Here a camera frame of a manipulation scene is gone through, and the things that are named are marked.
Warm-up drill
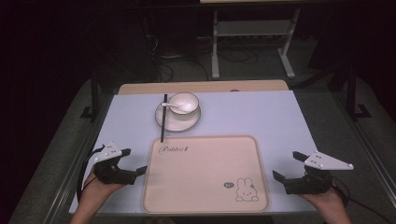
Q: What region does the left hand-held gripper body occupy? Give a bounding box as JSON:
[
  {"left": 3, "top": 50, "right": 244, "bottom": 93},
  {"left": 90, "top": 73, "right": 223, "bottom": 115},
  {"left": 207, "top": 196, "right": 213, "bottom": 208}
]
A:
[{"left": 92, "top": 142, "right": 138, "bottom": 186}]

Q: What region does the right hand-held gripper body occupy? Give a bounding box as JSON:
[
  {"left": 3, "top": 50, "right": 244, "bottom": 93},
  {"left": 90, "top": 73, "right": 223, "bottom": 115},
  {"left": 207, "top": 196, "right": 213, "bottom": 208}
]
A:
[{"left": 284, "top": 150, "right": 355, "bottom": 196}]

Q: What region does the person's left hand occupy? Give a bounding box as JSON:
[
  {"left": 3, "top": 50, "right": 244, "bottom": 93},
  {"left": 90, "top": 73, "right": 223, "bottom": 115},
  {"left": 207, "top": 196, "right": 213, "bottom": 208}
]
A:
[{"left": 81, "top": 169, "right": 126, "bottom": 202}]

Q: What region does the person's right hand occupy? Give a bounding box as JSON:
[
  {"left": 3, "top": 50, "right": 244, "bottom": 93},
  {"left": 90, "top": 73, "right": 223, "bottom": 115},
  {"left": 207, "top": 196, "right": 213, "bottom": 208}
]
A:
[{"left": 299, "top": 182, "right": 345, "bottom": 207}]

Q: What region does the pair of black chopsticks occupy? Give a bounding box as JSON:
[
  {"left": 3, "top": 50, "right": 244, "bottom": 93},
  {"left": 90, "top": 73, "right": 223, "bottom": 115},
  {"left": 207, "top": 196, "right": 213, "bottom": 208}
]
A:
[{"left": 159, "top": 93, "right": 169, "bottom": 144}]

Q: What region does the white plate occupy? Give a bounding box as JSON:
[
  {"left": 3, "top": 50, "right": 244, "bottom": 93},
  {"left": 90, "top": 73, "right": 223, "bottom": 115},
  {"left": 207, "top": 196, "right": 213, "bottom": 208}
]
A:
[{"left": 154, "top": 100, "right": 202, "bottom": 133}]

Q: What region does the beige tray with rabbit print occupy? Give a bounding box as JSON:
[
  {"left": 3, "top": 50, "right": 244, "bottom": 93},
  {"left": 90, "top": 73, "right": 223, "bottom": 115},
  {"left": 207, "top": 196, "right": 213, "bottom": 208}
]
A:
[{"left": 141, "top": 134, "right": 272, "bottom": 215}]

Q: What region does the black metal stand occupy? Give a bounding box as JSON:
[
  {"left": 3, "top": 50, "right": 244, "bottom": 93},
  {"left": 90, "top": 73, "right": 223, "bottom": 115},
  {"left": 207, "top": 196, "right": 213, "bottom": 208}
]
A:
[
  {"left": 79, "top": 69, "right": 101, "bottom": 121},
  {"left": 345, "top": 62, "right": 374, "bottom": 121}
]

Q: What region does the white ceramic spoon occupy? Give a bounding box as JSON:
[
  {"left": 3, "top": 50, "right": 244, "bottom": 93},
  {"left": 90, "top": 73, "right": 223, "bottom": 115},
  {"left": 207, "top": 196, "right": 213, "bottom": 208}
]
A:
[{"left": 160, "top": 101, "right": 191, "bottom": 113}]

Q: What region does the light blue table mat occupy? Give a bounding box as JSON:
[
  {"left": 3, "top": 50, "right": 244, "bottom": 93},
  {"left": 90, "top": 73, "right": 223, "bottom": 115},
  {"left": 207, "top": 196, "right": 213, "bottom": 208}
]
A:
[{"left": 68, "top": 90, "right": 318, "bottom": 216}]

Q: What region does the white bowl with dark rim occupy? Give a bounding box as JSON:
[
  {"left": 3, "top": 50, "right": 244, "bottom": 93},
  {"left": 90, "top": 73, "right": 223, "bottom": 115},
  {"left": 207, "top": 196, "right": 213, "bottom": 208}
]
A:
[{"left": 167, "top": 91, "right": 201, "bottom": 117}]

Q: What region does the white metal stand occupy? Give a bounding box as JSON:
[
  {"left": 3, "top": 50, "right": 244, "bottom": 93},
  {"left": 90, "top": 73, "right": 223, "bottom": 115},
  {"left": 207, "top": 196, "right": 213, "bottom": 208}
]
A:
[{"left": 210, "top": 7, "right": 303, "bottom": 81}]

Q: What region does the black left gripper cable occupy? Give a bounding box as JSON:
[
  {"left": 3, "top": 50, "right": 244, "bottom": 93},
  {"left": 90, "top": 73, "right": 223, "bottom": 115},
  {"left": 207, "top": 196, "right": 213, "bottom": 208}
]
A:
[{"left": 76, "top": 144, "right": 106, "bottom": 203}]

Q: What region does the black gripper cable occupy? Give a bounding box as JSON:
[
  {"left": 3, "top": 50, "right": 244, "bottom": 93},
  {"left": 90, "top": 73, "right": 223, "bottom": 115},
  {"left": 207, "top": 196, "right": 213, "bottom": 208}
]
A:
[
  {"left": 76, "top": 144, "right": 106, "bottom": 203},
  {"left": 330, "top": 176, "right": 394, "bottom": 224}
]

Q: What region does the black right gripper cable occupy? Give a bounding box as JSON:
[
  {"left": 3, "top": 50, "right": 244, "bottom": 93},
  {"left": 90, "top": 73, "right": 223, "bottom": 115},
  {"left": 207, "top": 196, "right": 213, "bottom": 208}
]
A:
[{"left": 330, "top": 176, "right": 394, "bottom": 224}]

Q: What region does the bundle of black cables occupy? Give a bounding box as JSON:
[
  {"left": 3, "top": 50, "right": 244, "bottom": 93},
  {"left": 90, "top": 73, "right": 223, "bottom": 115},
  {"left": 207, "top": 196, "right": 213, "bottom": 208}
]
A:
[{"left": 142, "top": 13, "right": 210, "bottom": 84}]

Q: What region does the black floor cable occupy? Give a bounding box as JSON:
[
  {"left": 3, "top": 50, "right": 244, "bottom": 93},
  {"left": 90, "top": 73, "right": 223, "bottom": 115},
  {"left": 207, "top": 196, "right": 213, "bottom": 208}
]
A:
[{"left": 217, "top": 48, "right": 260, "bottom": 66}]

